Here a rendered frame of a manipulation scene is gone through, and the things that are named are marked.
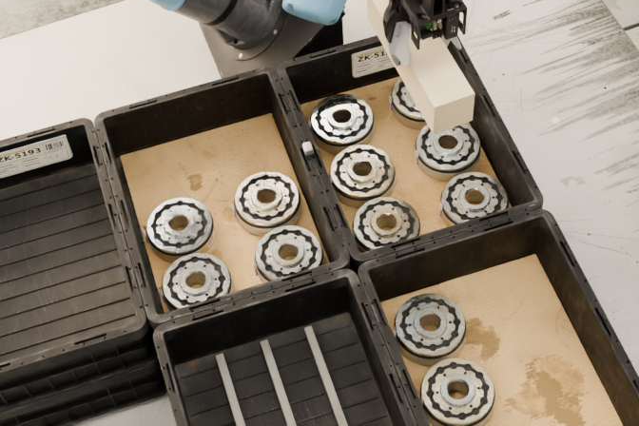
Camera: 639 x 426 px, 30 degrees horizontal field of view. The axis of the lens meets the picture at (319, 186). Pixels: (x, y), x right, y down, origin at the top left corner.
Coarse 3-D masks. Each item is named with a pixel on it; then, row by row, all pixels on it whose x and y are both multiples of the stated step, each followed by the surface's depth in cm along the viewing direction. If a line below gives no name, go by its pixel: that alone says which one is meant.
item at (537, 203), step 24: (336, 48) 193; (360, 48) 194; (456, 48) 192; (288, 96) 188; (480, 96) 186; (312, 144) 182; (504, 144) 181; (528, 168) 178; (336, 216) 175; (504, 216) 173; (408, 240) 172; (432, 240) 172; (360, 264) 171
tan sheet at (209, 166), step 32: (224, 128) 198; (256, 128) 197; (128, 160) 195; (160, 160) 195; (192, 160) 194; (224, 160) 194; (256, 160) 194; (288, 160) 193; (160, 192) 191; (192, 192) 191; (224, 192) 190; (224, 224) 187; (224, 256) 183; (288, 256) 183
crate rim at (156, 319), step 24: (264, 72) 191; (168, 96) 189; (96, 120) 187; (288, 120) 185; (312, 168) 180; (120, 192) 179; (120, 216) 177; (336, 240) 172; (336, 264) 170; (144, 288) 169; (264, 288) 168; (168, 312) 167; (192, 312) 167
